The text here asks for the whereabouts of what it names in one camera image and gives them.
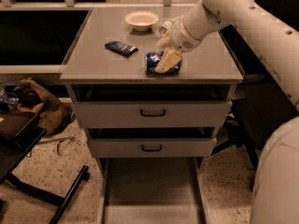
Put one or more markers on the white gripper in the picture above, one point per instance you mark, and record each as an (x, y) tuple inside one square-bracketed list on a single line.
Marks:
[(181, 36)]

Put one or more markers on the blue pepsi can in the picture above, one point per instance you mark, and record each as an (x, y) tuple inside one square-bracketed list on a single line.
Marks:
[(152, 59)]

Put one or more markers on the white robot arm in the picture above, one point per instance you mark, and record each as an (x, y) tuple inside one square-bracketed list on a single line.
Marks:
[(275, 197)]

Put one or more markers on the grey drawer cabinet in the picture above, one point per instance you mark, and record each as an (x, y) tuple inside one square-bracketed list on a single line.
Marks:
[(90, 63)]

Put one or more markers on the top grey drawer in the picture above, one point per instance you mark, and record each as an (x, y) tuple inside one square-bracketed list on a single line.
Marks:
[(150, 105)]

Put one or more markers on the grey drawer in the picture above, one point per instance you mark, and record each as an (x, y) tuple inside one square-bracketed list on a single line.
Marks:
[(150, 105), (151, 191), (150, 142)]

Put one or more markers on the middle grey drawer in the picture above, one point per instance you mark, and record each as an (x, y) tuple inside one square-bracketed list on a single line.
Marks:
[(150, 142)]

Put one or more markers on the bottom grey drawer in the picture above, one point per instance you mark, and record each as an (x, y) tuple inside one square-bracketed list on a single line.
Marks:
[(151, 191)]

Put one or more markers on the white bowl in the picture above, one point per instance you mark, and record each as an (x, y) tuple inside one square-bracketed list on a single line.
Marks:
[(141, 21)]

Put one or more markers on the dark blue snack packet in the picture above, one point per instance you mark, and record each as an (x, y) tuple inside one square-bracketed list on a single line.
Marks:
[(121, 48)]

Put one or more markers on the black office chair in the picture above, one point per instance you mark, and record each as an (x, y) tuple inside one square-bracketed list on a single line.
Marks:
[(259, 104)]

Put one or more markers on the brown cloth bag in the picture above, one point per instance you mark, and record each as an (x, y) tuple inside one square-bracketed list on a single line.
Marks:
[(53, 115)]

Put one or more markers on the black top drawer handle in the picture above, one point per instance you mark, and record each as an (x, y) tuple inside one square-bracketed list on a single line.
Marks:
[(152, 114)]

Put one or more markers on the black drawer handle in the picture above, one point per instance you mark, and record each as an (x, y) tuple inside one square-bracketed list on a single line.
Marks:
[(146, 148), (152, 114)]

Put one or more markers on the black middle drawer handle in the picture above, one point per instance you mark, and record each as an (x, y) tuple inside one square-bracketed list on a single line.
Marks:
[(146, 148)]

